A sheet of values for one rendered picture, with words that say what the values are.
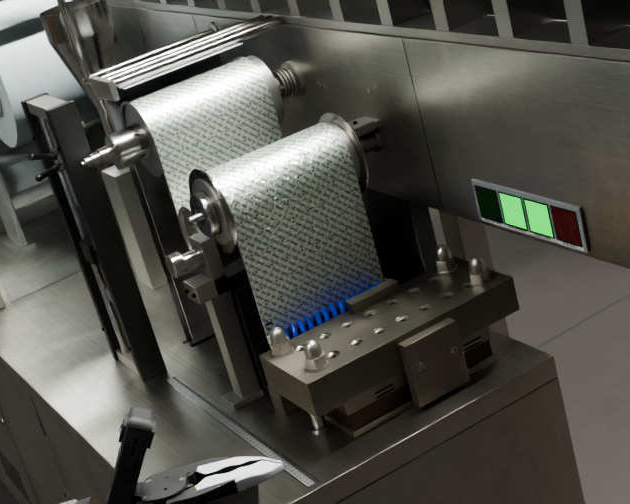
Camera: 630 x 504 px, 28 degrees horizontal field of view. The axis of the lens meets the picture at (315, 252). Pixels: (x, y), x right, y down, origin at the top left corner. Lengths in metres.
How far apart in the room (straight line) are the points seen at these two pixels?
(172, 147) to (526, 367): 0.71
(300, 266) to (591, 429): 1.66
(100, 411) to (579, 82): 1.10
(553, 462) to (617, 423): 1.43
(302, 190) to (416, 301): 0.26
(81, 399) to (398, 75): 0.86
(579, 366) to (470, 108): 2.06
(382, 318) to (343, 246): 0.15
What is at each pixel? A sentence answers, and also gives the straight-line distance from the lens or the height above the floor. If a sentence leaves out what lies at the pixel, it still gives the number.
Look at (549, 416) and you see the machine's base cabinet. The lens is 2.11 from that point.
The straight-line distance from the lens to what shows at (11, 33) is 2.90.
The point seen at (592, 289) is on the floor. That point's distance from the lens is 4.32.
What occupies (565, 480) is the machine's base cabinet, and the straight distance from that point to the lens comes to 2.18.
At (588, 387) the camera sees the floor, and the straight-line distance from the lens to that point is 3.76.
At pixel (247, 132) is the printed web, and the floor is 1.30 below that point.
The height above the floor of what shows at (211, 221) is 1.25.
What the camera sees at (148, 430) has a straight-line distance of 1.27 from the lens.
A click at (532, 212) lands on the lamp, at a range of 1.86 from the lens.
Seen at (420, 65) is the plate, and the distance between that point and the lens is 1.97.
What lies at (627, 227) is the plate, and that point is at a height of 1.21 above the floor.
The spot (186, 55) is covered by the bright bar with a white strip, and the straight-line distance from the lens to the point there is 2.25.
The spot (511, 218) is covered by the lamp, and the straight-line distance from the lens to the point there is 1.91.
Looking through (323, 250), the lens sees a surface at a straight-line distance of 2.08.
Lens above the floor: 1.89
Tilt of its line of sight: 21 degrees down
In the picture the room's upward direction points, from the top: 16 degrees counter-clockwise
